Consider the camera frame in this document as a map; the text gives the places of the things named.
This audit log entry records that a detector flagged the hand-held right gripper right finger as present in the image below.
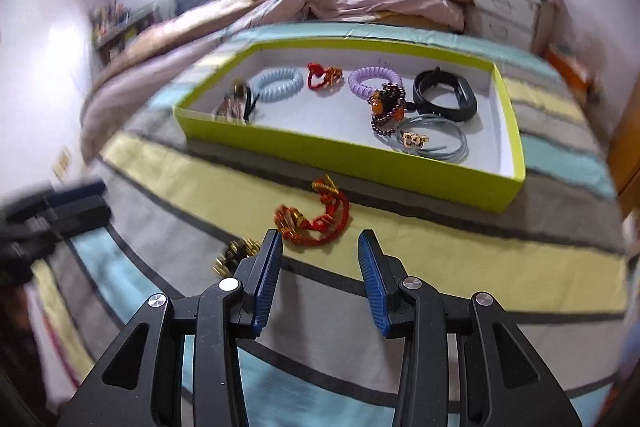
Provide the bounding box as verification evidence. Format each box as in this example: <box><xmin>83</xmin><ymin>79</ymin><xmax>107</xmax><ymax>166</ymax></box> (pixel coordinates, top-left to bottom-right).
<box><xmin>356</xmin><ymin>229</ymin><xmax>583</xmax><ymax>427</ymax></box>

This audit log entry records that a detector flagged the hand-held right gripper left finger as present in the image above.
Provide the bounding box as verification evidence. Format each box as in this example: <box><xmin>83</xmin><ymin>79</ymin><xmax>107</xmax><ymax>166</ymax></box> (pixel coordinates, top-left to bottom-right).
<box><xmin>59</xmin><ymin>228</ymin><xmax>284</xmax><ymax>427</ymax></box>

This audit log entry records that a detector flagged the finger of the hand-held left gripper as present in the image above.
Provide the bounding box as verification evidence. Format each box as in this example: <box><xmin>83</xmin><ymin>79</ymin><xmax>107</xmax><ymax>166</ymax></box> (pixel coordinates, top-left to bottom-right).
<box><xmin>47</xmin><ymin>180</ymin><xmax>107</xmax><ymax>208</ymax></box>
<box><xmin>42</xmin><ymin>201</ymin><xmax>112</xmax><ymax>237</ymax></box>

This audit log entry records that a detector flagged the gold beaded bracelet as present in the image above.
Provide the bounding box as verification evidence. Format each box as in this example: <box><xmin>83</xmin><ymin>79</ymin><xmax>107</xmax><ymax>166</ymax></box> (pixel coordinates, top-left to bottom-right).
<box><xmin>214</xmin><ymin>238</ymin><xmax>262</xmax><ymax>279</ymax></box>

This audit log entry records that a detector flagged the large red gold knotted bracelet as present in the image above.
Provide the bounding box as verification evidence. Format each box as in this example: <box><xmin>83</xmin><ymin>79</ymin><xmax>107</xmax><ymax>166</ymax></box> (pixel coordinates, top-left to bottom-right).
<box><xmin>274</xmin><ymin>175</ymin><xmax>352</xmax><ymax>252</ymax></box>

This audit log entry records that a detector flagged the lime green shallow box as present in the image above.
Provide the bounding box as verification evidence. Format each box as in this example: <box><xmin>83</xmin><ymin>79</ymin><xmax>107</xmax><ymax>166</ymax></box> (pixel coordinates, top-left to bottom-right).
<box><xmin>172</xmin><ymin>38</ymin><xmax>527</xmax><ymax>212</ymax></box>

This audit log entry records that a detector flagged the blue-grey cord bracelet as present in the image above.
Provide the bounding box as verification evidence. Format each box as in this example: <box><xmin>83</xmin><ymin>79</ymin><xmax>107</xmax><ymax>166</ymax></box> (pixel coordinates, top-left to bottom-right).
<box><xmin>390</xmin><ymin>113</ymin><xmax>470</xmax><ymax>164</ymax></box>

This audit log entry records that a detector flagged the maroon beaded bracelet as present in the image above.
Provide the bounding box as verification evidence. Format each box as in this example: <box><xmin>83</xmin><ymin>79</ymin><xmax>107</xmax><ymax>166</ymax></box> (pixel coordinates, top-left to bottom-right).
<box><xmin>370</xmin><ymin>104</ymin><xmax>407</xmax><ymax>138</ymax></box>

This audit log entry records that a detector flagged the brown beaded bracelet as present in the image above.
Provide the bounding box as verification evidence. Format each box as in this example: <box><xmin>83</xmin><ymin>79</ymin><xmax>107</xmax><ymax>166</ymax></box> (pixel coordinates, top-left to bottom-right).
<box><xmin>216</xmin><ymin>93</ymin><xmax>247</xmax><ymax>124</ymax></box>

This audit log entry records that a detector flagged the black hair tie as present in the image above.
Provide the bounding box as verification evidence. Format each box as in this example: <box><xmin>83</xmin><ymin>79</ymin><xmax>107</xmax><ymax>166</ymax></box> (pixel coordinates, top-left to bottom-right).
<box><xmin>234</xmin><ymin>80</ymin><xmax>262</xmax><ymax>124</ymax></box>

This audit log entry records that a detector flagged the orange black beaded bracelet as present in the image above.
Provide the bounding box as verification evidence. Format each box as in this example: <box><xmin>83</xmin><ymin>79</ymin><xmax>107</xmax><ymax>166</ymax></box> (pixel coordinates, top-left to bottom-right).
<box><xmin>369</xmin><ymin>82</ymin><xmax>407</xmax><ymax>114</ymax></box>

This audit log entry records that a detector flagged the purple spiral hair tie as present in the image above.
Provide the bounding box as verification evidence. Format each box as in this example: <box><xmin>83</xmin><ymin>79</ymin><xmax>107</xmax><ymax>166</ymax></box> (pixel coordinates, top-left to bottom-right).
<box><xmin>348</xmin><ymin>66</ymin><xmax>403</xmax><ymax>95</ymax></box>

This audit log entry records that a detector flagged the small red knotted bracelet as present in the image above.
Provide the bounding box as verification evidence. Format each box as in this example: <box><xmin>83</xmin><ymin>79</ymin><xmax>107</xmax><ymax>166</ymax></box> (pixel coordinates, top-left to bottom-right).
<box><xmin>306</xmin><ymin>62</ymin><xmax>345</xmax><ymax>94</ymax></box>

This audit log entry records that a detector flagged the striped tablecloth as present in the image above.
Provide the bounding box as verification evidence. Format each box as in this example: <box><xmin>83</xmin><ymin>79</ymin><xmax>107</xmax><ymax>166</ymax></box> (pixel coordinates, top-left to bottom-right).
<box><xmin>30</xmin><ymin>22</ymin><xmax>631</xmax><ymax>427</ymax></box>

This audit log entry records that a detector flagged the cluttered shelf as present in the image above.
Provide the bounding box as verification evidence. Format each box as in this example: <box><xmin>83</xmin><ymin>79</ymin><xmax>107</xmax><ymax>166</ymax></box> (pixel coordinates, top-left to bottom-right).
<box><xmin>90</xmin><ymin>0</ymin><xmax>161</xmax><ymax>58</ymax></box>

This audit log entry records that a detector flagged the black wristband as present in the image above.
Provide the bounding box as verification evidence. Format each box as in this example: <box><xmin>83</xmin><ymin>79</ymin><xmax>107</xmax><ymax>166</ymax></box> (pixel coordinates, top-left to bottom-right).
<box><xmin>412</xmin><ymin>67</ymin><xmax>478</xmax><ymax>122</ymax></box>

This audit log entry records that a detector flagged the pink floral quilt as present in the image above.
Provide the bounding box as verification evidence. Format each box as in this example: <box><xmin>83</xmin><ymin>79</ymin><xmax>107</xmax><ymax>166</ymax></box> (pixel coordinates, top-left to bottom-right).
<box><xmin>82</xmin><ymin>0</ymin><xmax>468</xmax><ymax>162</ymax></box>

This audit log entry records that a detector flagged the white drawer nightstand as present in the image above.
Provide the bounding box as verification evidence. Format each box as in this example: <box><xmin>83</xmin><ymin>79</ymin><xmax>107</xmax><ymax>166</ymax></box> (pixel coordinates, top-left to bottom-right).
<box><xmin>465</xmin><ymin>0</ymin><xmax>556</xmax><ymax>52</ymax></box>

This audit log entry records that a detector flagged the light blue spiral hair tie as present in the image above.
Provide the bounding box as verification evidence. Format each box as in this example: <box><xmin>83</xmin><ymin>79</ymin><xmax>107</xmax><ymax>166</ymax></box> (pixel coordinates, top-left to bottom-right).
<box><xmin>248</xmin><ymin>68</ymin><xmax>303</xmax><ymax>105</ymax></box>

